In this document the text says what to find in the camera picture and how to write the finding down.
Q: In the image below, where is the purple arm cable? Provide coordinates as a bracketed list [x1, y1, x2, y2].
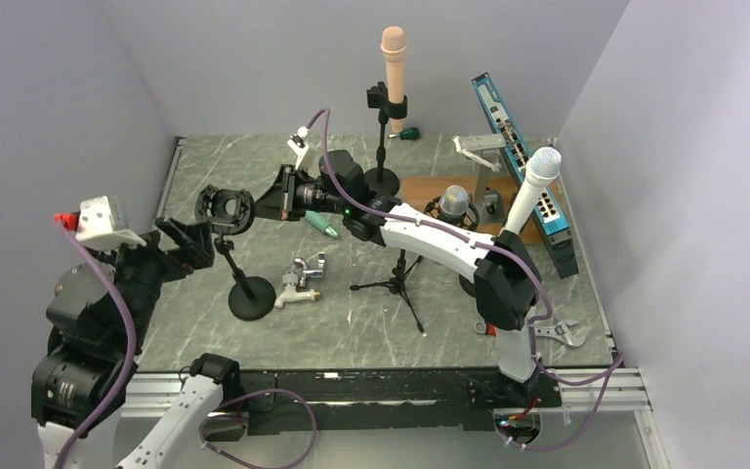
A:
[53, 223, 138, 469]
[305, 107, 627, 388]

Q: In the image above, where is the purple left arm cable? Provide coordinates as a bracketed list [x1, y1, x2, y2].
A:
[53, 223, 138, 469]

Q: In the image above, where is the white and chrome faucet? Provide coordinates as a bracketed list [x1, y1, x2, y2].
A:
[273, 251, 326, 309]

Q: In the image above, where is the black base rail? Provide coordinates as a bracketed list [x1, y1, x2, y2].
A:
[212, 366, 563, 436]

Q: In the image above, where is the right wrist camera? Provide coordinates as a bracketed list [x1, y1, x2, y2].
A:
[287, 126, 316, 172]

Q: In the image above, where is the black shock mount desk stand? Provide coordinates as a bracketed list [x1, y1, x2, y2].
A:
[194, 185, 276, 321]

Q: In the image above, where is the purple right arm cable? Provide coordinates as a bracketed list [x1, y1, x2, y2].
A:
[305, 107, 627, 388]

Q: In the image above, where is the green handled screwdriver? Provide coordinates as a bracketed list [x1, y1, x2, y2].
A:
[389, 127, 421, 141]

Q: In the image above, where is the wooden board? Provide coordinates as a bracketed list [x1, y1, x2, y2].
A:
[398, 176, 543, 246]

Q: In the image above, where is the mint green microphone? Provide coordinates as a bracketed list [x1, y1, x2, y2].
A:
[305, 211, 341, 239]

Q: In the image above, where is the white microphone silver grille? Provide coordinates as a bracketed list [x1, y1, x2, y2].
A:
[503, 147, 563, 235]

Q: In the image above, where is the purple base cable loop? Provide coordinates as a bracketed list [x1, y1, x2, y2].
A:
[198, 388, 319, 469]

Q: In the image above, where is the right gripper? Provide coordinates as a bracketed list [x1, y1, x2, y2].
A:
[247, 164, 350, 221]

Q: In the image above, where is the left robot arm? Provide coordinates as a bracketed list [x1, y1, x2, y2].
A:
[30, 213, 215, 468]

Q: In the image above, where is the grey condenser microphone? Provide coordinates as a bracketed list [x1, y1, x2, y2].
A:
[437, 185, 471, 226]

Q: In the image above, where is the metal bracket on post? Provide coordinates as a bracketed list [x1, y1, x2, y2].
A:
[452, 134, 506, 223]

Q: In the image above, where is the black round base clip stand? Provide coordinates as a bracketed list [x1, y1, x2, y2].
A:
[364, 81, 407, 195]

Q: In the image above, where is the black tripod shock mount stand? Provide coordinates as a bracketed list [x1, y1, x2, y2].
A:
[349, 196, 479, 337]

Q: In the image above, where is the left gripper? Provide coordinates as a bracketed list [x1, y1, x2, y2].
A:
[88, 212, 215, 347]

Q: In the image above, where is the red handled adjustable wrench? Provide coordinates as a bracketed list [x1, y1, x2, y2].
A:
[474, 320, 587, 348]

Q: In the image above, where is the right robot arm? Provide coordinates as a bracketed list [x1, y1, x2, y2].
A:
[252, 150, 546, 405]

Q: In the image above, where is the blue network switch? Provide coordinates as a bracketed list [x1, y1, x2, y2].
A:
[472, 72, 579, 278]

